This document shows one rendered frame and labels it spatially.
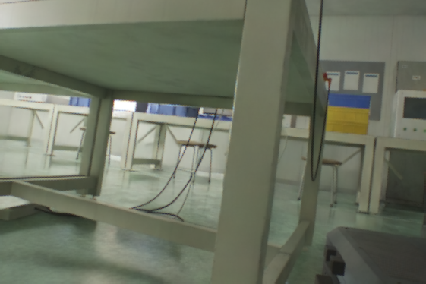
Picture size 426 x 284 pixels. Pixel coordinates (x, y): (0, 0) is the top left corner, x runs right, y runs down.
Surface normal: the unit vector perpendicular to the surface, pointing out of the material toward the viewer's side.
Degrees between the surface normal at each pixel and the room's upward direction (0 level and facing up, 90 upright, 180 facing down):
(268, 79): 90
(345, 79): 90
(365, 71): 90
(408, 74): 90
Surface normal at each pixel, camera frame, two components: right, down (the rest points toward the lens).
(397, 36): -0.37, -0.11
